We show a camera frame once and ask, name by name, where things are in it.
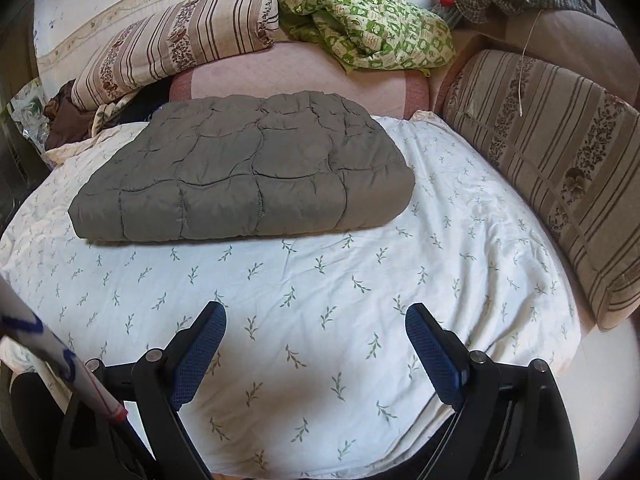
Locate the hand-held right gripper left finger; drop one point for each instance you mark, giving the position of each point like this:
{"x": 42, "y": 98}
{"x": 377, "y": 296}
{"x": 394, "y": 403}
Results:
{"x": 197, "y": 360}

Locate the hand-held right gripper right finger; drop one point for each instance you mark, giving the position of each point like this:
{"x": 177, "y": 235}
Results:
{"x": 435, "y": 360}

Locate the grey quilted jacket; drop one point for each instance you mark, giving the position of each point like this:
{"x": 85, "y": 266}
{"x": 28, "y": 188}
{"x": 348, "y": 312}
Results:
{"x": 250, "y": 170}

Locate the white leaf print bedsheet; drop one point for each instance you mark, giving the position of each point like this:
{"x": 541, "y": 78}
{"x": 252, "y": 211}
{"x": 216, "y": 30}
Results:
{"x": 325, "y": 300}

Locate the white printed tube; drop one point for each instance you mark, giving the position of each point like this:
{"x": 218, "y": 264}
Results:
{"x": 65, "y": 360}

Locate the striped floral sofa cushion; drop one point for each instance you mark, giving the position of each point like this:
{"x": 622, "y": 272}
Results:
{"x": 555, "y": 160}

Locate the cream floral cloth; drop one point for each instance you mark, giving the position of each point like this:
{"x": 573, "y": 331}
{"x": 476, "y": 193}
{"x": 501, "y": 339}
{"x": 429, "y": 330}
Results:
{"x": 107, "y": 115}

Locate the dark clothing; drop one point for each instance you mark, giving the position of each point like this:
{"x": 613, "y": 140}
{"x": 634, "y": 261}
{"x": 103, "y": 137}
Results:
{"x": 142, "y": 102}

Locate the brown clothing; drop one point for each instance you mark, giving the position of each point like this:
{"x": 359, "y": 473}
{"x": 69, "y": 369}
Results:
{"x": 65, "y": 115}

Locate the floral printed bag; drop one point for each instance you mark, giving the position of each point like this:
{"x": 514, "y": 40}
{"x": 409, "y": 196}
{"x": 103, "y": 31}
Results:
{"x": 30, "y": 110}

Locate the pink bed mat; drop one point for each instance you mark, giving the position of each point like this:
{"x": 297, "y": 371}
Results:
{"x": 280, "y": 70}

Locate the striped floral pillow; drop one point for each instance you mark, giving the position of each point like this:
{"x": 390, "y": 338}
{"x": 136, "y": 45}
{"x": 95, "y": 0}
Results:
{"x": 170, "y": 40}

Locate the green patterned blanket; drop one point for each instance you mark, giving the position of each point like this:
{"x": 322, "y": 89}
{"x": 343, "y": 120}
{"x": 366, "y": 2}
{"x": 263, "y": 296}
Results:
{"x": 370, "y": 25}

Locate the grey knit cloth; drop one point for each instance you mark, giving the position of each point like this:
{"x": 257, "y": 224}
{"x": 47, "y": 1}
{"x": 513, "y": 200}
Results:
{"x": 450, "y": 15}

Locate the brown sofa backrest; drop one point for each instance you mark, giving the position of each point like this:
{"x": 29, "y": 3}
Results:
{"x": 565, "y": 40}

